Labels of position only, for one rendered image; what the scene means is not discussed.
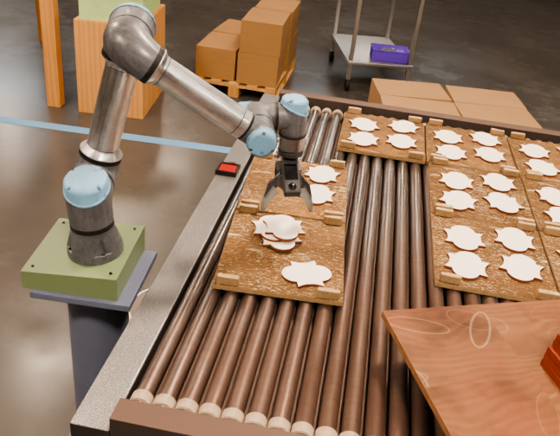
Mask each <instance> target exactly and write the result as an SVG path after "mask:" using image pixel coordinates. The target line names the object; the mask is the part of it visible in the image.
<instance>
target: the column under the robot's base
mask: <svg viewBox="0 0 560 436"><path fill-rule="evenodd" d="M156 258H157V252H152V251H145V250H144V252H143V254H142V256H141V258H140V260H139V262H138V264H137V265H136V267H135V269H134V271H133V273H132V275H131V277H130V278H129V280H128V282H127V284H126V286H125V288H124V290H123V292H122V293H121V295H120V297H119V299H118V301H112V300H105V299H99V298H89V297H82V296H76V295H71V294H65V293H59V292H48V291H42V290H36V289H32V290H31V291H30V297H31V298H39V299H45V300H51V301H56V302H62V303H68V317H69V328H70V339H71V350H72V361H73V372H74V393H75V404H76V411H77V409H78V407H79V406H80V404H81V403H82V401H83V399H84V398H85V396H86V394H87V392H88V390H89V389H90V387H91V386H92V384H93V382H94V380H95V379H96V377H97V375H98V373H99V372H100V370H101V369H102V367H103V365H104V364H105V362H106V359H107V358H108V357H109V355H110V354H111V352H112V350H113V348H114V346H115V345H116V343H117V342H118V340H119V338H120V336H121V335H122V333H123V331H124V330H125V328H126V326H127V325H128V323H129V312H130V310H131V308H132V306H133V304H134V302H135V300H136V298H137V296H138V294H139V292H140V290H141V288H142V286H143V284H144V282H145V279H146V277H147V275H148V273H149V271H150V270H151V267H152V265H153V263H154V261H155V259H156Z"/></svg>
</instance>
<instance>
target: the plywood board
mask: <svg viewBox="0 0 560 436"><path fill-rule="evenodd" d="M381 317H382V319H383V321H384V322H385V324H386V326H387V328H388V330H389V332H390V334H391V336H392V337H393V339H394V341H395V343H396V345H397V347H398V349H399V350H400V352H401V354H402V356H403V358H404V360H405V362H406V363H407V364H408V366H409V369H410V371H411V373H412V375H413V376H414V378H415V380H416V382H417V384H418V386H419V387H420V389H421V391H422V393H423V395H424V397H425V398H426V400H427V402H428V404H429V406H430V407H431V409H432V411H433V413H434V416H435V418H436V419H437V420H438V422H439V424H440V426H441V429H442V430H443V432H444V433H445V435H446V436H560V389H559V387H558V386H557V385H556V383H555V382H554V381H553V380H552V379H551V378H550V376H549V375H548V374H547V372H546V371H545V370H544V368H543V367H542V366H541V364H540V363H541V361H542V359H543V358H544V353H545V352H546V350H547V348H548V346H552V344H553V341H554V340H555V339H556V337H557V333H560V299H556V300H542V301H528V302H514V303H500V304H486V305H459V306H445V307H431V308H417V309H403V310H389V311H383V312H382V316H381Z"/></svg>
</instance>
